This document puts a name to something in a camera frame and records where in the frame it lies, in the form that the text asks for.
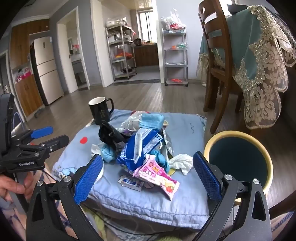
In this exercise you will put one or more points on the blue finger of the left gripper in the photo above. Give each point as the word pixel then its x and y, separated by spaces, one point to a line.
pixel 43 150
pixel 25 138

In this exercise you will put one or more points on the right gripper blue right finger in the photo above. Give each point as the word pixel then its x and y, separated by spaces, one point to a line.
pixel 211 183

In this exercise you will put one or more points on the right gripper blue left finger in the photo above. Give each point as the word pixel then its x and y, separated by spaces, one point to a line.
pixel 85 177

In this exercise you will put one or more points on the white tissue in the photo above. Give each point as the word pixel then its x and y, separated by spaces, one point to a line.
pixel 182 162

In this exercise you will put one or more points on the pink snack wrapper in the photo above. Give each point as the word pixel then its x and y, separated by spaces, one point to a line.
pixel 153 173

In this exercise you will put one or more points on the blue white wipes package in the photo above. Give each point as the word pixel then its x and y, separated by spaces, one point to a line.
pixel 133 155

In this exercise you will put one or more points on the clear plastic bag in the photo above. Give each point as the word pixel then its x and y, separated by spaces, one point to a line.
pixel 131 124

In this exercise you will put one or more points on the light blue face mask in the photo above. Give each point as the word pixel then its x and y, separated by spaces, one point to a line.
pixel 152 121

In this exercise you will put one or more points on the person's left hand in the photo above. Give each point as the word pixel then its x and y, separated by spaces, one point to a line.
pixel 9 185

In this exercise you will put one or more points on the teal bin with yellow rim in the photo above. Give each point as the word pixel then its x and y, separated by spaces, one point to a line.
pixel 242 156

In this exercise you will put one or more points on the small blue white sachet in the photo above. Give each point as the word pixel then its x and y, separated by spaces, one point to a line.
pixel 131 183

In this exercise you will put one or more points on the black crumpled bag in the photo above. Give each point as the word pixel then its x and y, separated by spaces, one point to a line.
pixel 112 137

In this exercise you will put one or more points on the silver foil wrapper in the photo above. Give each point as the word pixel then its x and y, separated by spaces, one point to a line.
pixel 168 144

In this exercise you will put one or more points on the black mug white inside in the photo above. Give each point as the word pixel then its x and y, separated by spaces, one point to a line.
pixel 99 109

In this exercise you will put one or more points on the white refrigerator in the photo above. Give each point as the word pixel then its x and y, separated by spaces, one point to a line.
pixel 45 70

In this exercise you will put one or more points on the metal kitchen shelf rack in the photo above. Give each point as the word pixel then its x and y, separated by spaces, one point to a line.
pixel 120 45

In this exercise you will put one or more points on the teal lace tablecloth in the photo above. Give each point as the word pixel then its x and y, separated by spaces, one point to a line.
pixel 263 48

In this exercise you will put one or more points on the grey plastic shelf trolley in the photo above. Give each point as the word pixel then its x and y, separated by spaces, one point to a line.
pixel 175 57

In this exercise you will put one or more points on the wooden dining chair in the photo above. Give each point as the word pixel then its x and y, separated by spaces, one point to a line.
pixel 220 62

